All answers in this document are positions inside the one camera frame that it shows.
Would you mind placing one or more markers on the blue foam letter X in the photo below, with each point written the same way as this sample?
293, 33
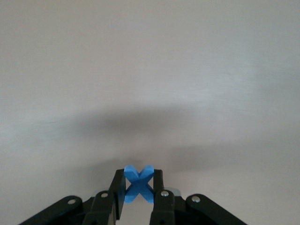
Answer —
139, 185

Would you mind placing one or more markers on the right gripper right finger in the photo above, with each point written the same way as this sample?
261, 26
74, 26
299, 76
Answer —
162, 208

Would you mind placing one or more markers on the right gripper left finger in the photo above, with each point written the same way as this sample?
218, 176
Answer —
107, 206

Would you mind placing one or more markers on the brown table mat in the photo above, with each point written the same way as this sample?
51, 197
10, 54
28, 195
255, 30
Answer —
140, 70

